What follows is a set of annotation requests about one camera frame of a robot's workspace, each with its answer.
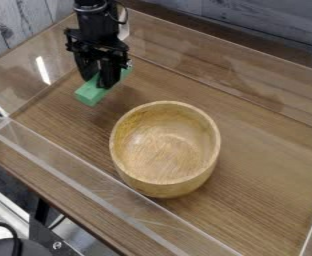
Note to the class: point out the green rectangular block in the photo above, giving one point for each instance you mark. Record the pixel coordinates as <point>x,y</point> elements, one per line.
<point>89,94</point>

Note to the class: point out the light wooden bowl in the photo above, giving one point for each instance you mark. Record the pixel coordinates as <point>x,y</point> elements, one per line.
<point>164,146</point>

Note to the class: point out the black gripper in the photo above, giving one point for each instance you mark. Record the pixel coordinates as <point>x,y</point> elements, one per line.
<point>96,45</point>

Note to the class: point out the clear acrylic tray enclosure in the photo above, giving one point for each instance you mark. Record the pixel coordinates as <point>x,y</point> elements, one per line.
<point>252,210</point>

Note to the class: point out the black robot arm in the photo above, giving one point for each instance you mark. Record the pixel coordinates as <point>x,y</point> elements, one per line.
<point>93,4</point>

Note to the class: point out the black metal table bracket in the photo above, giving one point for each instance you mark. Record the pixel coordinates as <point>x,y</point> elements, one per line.
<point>41,235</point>

